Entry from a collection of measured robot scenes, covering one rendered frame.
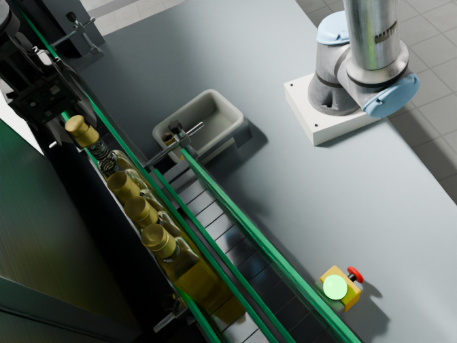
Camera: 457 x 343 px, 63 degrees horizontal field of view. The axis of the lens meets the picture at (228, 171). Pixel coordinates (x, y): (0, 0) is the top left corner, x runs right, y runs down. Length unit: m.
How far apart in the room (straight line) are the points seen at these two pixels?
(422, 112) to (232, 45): 1.11
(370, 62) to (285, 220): 0.41
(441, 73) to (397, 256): 1.53
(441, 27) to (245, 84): 1.58
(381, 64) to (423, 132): 1.28
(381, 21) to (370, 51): 0.07
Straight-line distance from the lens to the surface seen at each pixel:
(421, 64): 2.33
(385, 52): 0.74
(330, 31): 0.88
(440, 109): 2.12
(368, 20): 0.68
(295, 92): 1.06
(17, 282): 0.44
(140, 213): 0.53
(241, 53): 1.32
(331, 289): 0.76
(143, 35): 1.58
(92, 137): 0.65
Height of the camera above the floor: 1.59
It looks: 55 degrees down
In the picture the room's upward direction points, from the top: 24 degrees counter-clockwise
